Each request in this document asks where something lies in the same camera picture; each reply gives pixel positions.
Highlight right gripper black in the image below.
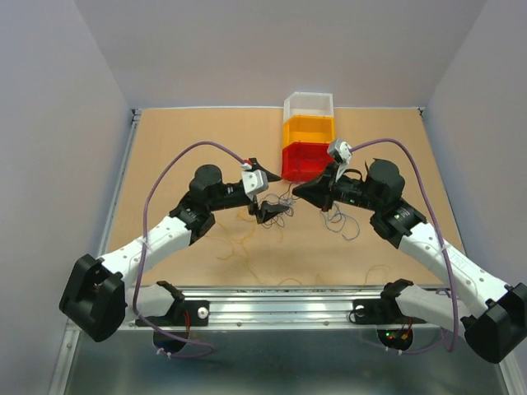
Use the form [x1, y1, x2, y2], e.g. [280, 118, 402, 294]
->
[291, 162, 382, 213]

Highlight thin coloured wires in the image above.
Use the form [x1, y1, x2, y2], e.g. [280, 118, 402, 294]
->
[213, 183, 392, 289]

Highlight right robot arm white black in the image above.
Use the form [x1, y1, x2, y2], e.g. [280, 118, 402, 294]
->
[292, 159, 526, 364]

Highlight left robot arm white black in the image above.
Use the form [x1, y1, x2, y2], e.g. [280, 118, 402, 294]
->
[58, 158, 288, 342]

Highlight red plastic bin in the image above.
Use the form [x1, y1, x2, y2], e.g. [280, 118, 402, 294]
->
[281, 142, 333, 183]

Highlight yellow plastic bin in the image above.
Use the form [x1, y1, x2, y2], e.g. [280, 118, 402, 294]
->
[282, 115, 336, 148]

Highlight white plastic bin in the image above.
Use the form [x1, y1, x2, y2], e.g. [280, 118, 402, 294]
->
[283, 92, 334, 123]

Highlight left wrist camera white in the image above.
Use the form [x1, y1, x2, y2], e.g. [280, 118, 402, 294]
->
[241, 170, 268, 198]

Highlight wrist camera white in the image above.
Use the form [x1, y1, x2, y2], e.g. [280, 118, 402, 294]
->
[241, 170, 268, 198]
[327, 138, 352, 181]

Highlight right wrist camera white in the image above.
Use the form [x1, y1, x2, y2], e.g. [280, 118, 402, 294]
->
[327, 138, 352, 181]

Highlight aluminium frame rail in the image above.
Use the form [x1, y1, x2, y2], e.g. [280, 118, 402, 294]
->
[68, 286, 510, 331]

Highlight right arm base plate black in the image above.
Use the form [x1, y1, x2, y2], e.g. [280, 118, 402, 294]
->
[352, 299, 409, 325]

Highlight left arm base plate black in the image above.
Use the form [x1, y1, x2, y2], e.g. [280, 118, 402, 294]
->
[147, 300, 210, 328]

